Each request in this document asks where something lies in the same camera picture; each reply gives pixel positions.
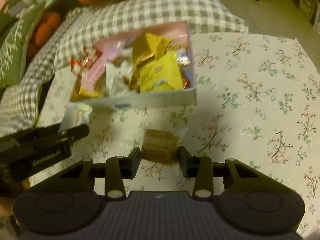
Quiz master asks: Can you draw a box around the orange cracker pack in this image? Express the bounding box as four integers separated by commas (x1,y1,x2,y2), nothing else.
141,128,188,166

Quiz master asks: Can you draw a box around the white bar snack pack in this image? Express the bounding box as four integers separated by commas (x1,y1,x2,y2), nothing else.
58,102,93,132

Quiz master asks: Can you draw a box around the white triangular snack pack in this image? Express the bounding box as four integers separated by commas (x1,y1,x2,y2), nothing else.
105,60,133,98

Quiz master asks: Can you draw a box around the red candy pack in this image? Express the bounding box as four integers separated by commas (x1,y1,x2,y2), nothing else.
69,47,102,76

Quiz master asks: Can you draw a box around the square yellow snack pack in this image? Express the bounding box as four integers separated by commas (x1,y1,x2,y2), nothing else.
138,51,185,93

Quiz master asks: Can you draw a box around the gold snack bar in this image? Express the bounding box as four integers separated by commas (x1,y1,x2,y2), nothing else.
131,34,154,66

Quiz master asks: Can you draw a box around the pink snack bar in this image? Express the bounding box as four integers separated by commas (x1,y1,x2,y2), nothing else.
81,46,121,90

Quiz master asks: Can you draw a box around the long yellow snack pack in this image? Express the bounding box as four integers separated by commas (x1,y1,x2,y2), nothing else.
145,33,172,60

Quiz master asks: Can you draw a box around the silver truffle candy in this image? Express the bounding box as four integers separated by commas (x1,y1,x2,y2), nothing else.
176,48,190,66

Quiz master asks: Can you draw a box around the person's left hand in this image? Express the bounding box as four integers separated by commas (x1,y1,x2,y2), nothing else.
0,179,30,217

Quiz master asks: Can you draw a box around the grey checkered sofa cover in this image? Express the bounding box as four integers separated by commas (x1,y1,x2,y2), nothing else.
1,8,81,137

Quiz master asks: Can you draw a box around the floral tablecloth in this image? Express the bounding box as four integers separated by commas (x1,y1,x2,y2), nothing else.
31,33,319,239

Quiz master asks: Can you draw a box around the pink silver shallow box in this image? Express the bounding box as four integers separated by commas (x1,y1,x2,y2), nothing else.
69,21,197,109

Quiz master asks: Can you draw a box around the small orange cushion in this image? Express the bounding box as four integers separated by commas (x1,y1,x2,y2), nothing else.
26,11,61,64

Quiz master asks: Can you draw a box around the green embroidered pillow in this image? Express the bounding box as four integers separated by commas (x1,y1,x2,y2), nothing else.
1,2,46,88

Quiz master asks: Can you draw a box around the grey checkered cushion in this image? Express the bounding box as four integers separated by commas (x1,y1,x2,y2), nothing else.
54,0,249,68

